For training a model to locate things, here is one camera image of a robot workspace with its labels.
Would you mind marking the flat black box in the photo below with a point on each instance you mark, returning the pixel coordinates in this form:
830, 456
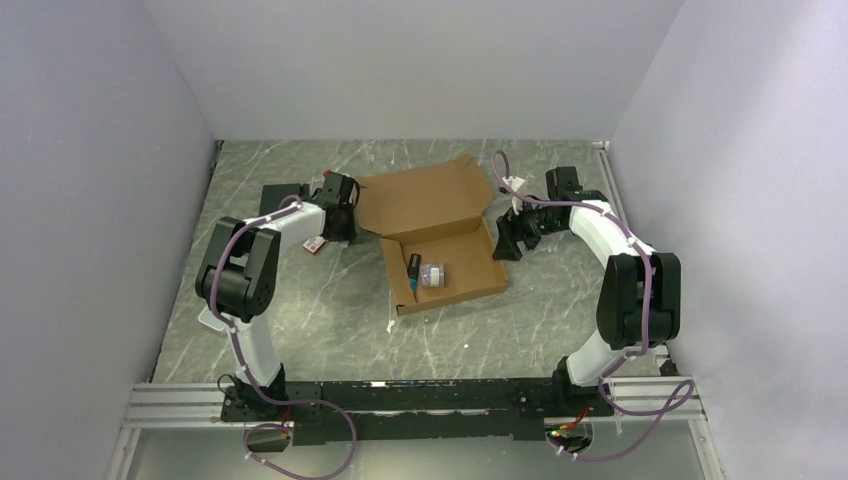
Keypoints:
277, 196

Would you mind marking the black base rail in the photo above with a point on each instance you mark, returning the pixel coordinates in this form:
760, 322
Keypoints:
330, 411

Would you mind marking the aluminium frame rail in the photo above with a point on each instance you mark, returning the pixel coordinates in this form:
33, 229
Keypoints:
174, 405

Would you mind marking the brown cardboard box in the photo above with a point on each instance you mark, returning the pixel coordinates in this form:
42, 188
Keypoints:
434, 211

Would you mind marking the blue capped glue stick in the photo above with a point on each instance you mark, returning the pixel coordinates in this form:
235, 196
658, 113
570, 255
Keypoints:
413, 271

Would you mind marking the clear plastic jar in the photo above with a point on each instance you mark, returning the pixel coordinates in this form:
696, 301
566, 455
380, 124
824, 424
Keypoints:
432, 275

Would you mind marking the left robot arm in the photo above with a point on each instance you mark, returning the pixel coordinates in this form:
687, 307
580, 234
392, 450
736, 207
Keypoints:
238, 274

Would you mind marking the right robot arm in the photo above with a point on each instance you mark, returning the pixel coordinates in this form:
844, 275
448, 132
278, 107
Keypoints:
639, 302

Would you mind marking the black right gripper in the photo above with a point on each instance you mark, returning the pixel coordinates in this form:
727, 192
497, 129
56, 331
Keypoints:
507, 248

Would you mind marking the small red white box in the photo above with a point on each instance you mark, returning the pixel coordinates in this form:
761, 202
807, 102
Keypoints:
314, 244

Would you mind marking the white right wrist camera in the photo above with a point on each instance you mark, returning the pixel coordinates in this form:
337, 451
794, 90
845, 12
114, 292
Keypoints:
510, 184

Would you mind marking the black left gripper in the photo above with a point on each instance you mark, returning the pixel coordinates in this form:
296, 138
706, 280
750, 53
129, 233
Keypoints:
349, 234

